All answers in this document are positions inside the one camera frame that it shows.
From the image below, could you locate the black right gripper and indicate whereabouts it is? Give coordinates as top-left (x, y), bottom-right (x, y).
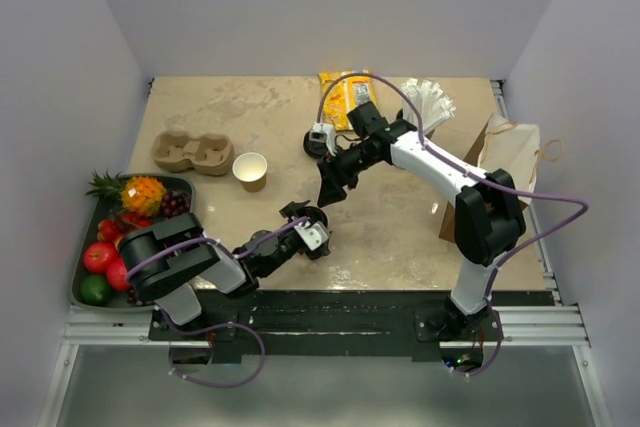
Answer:
top-left (318, 142), bottom-right (382, 208)

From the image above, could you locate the black plastic cup lid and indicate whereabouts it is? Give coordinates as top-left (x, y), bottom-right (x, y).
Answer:
top-left (301, 206), bottom-right (329, 228)

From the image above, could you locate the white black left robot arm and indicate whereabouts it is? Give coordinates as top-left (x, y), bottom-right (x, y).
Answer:
top-left (118, 201), bottom-right (330, 339)

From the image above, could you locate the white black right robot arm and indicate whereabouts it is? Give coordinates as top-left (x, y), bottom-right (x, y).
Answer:
top-left (305, 102), bottom-right (526, 340)

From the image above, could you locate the yellow snack bag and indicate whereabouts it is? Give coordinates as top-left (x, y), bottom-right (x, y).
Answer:
top-left (323, 69), bottom-right (377, 132)

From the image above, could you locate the purple grapes bunch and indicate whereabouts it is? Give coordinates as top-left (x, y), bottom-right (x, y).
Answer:
top-left (159, 190), bottom-right (191, 219)

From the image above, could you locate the brown paper bag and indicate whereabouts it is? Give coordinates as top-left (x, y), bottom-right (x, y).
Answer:
top-left (438, 112), bottom-right (565, 243)

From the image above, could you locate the cardboard cup carrier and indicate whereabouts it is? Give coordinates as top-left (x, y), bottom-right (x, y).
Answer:
top-left (151, 130), bottom-right (235, 177)

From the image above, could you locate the orange horned melon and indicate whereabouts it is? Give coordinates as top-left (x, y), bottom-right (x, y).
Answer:
top-left (120, 176), bottom-right (166, 217)

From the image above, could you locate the red apple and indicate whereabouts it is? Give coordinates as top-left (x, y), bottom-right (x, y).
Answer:
top-left (106, 258), bottom-right (130, 292)
top-left (83, 241), bottom-right (119, 274)

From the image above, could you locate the red strawberries cluster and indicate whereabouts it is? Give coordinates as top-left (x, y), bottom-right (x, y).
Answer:
top-left (97, 212), bottom-right (152, 247)

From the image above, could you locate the small pineapple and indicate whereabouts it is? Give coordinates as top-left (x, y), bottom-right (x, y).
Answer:
top-left (86, 171), bottom-right (126, 201)

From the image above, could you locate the green fruit tray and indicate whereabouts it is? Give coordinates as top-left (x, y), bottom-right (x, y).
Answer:
top-left (70, 173), bottom-right (196, 313)

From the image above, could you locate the green lime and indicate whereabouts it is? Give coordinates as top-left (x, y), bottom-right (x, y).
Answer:
top-left (80, 274), bottom-right (113, 307)

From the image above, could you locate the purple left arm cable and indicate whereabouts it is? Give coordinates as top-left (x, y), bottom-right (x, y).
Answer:
top-left (125, 216), bottom-right (266, 387)

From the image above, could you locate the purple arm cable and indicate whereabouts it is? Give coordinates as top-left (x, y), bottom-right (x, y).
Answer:
top-left (316, 74), bottom-right (589, 377)
top-left (125, 216), bottom-right (266, 387)

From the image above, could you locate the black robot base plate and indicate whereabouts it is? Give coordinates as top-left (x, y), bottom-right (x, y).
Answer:
top-left (148, 288), bottom-right (505, 365)

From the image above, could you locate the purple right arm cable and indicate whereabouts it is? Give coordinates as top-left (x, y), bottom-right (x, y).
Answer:
top-left (316, 74), bottom-right (589, 377)

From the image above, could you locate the aluminium frame rail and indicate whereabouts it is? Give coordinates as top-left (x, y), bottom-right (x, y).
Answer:
top-left (447, 306), bottom-right (614, 426)

